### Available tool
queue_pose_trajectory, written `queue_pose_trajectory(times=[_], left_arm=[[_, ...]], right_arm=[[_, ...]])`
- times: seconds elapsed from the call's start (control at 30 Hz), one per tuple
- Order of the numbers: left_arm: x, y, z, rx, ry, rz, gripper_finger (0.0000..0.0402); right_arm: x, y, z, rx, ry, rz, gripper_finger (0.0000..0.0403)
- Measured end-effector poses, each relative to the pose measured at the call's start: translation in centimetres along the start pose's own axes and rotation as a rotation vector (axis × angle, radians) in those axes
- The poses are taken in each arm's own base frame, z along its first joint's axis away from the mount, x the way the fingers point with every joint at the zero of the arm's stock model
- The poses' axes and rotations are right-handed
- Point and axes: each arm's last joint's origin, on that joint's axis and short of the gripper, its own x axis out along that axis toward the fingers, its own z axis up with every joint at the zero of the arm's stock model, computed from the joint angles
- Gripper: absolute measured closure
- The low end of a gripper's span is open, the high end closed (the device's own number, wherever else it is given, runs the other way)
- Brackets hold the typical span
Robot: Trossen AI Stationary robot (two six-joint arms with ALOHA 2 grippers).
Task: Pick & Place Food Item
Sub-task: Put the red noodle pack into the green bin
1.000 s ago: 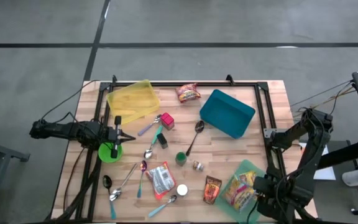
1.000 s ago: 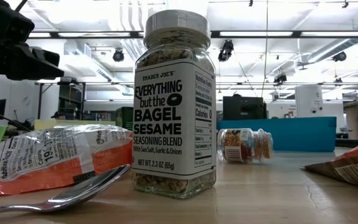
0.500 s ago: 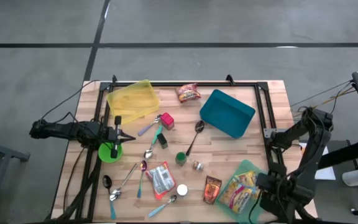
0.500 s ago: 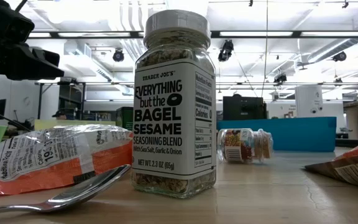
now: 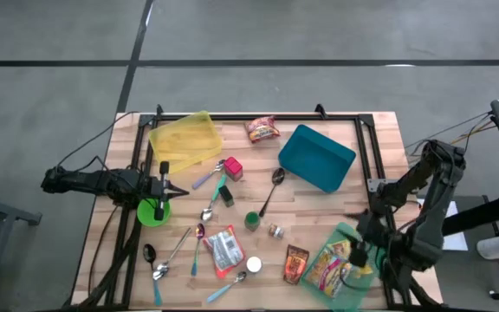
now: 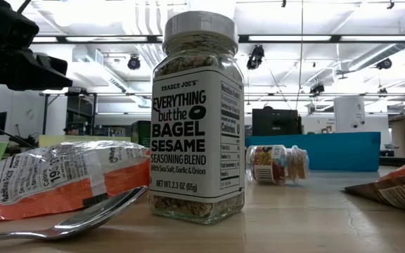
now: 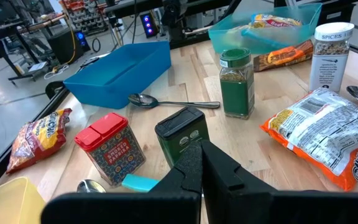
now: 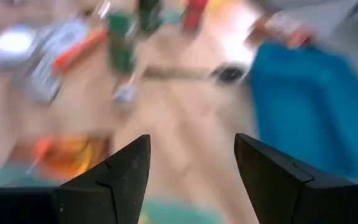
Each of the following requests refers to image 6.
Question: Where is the dark green black-lidded spice tin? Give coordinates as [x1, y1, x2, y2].
[131, 120, 153, 148]

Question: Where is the white-lidded bagel seasoning jar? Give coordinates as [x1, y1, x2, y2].
[148, 10, 246, 226]

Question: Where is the small tan-lidded spice jar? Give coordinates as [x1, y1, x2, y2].
[245, 144, 311, 186]

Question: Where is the black shelving unit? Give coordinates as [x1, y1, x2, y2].
[65, 93, 98, 137]

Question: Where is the yellow translucent plastic bin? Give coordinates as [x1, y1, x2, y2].
[39, 135, 133, 148]

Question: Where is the black equipment case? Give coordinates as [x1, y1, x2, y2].
[251, 108, 304, 137]

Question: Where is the blue plastic bin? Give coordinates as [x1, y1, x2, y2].
[245, 131, 382, 172]

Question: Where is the white round pillar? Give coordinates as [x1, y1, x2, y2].
[333, 96, 366, 134]

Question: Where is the brown and orange snack packet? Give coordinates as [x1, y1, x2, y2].
[345, 151, 405, 216]

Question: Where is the silver spoon light-blue handle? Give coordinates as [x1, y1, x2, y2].
[0, 185, 150, 246]

